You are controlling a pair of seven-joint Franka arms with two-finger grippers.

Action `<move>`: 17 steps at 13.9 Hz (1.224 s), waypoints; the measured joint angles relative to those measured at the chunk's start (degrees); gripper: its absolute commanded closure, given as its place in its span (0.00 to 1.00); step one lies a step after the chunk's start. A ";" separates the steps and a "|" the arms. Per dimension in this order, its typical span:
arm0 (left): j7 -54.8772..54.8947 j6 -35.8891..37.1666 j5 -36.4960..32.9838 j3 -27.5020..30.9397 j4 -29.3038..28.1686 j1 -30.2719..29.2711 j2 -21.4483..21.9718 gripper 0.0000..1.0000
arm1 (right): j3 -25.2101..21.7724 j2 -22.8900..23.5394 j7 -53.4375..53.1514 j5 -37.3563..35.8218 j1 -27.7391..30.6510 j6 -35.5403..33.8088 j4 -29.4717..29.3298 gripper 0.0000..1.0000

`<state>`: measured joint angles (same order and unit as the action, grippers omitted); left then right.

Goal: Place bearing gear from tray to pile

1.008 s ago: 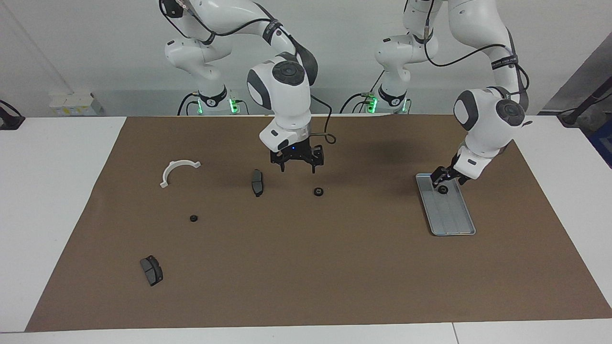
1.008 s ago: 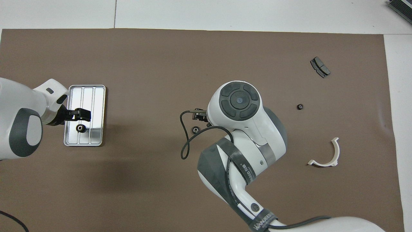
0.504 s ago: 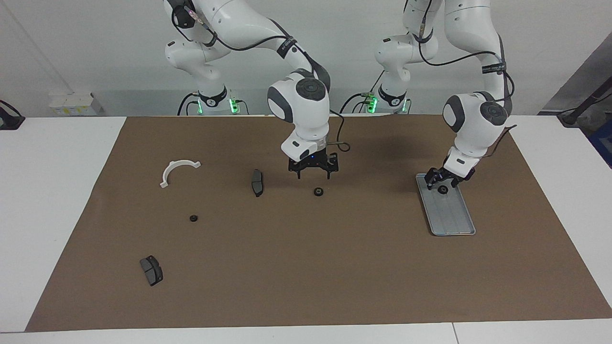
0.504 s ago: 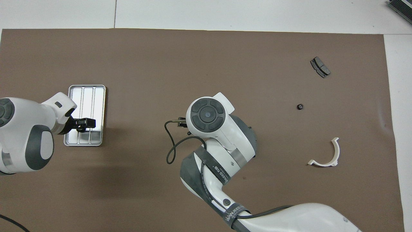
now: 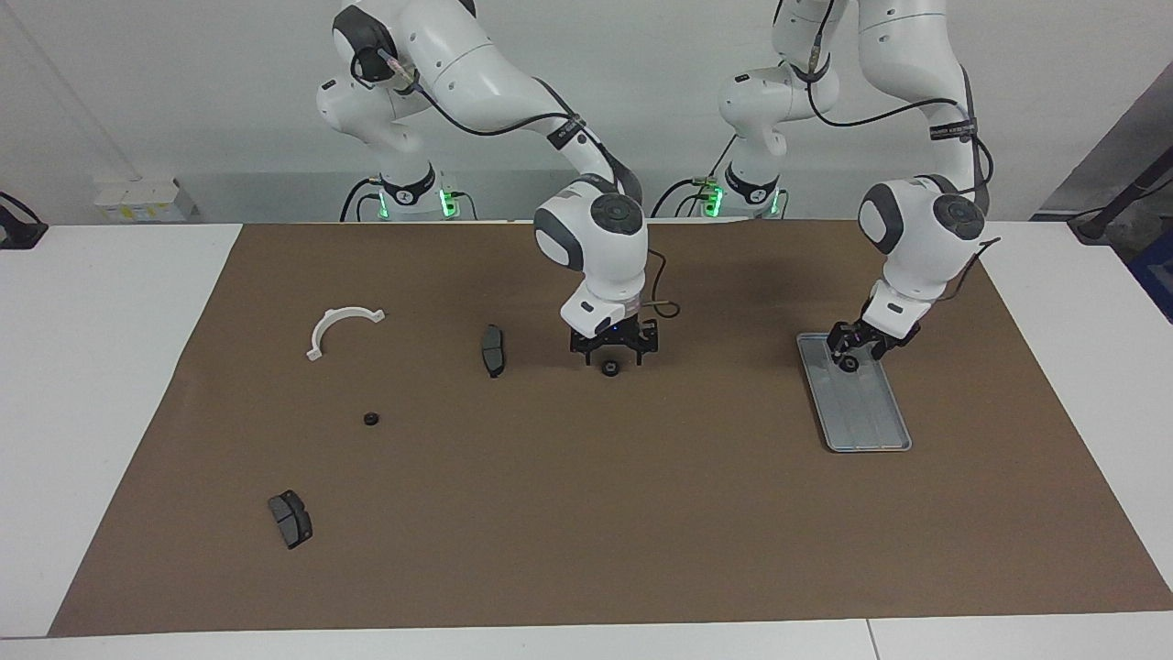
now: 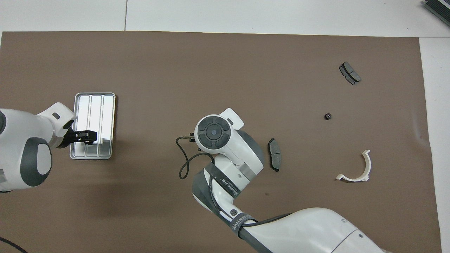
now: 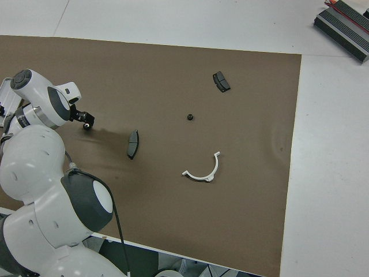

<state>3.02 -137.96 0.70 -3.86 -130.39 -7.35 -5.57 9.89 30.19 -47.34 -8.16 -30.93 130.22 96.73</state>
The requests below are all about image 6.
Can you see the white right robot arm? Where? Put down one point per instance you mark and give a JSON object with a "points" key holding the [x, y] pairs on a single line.
{"points": [[316, 228]]}

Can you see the silver metal tray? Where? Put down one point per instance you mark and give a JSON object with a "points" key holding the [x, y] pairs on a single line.
{"points": [[95, 112]]}

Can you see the long grey brake pad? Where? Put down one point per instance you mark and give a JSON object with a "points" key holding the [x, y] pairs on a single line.
{"points": [[275, 156]]}

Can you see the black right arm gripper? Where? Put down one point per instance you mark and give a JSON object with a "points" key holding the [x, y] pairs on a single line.
{"points": [[192, 137]]}

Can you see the short split grey brake pad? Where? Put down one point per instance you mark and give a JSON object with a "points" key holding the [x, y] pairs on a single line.
{"points": [[349, 73]]}

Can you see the small black bearing gear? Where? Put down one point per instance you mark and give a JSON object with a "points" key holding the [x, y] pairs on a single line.
{"points": [[327, 116]]}

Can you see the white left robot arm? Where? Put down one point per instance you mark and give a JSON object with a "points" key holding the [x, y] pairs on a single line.
{"points": [[21, 130]]}

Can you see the brown table mat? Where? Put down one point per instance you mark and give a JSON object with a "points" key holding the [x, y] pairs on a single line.
{"points": [[211, 70]]}

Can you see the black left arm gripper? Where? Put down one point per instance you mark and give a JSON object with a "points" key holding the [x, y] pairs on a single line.
{"points": [[69, 137]]}

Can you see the white curved plastic clip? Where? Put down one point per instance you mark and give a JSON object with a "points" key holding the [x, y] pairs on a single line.
{"points": [[351, 179]]}

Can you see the dark ribbed device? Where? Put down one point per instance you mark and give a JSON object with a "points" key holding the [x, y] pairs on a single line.
{"points": [[441, 8]]}

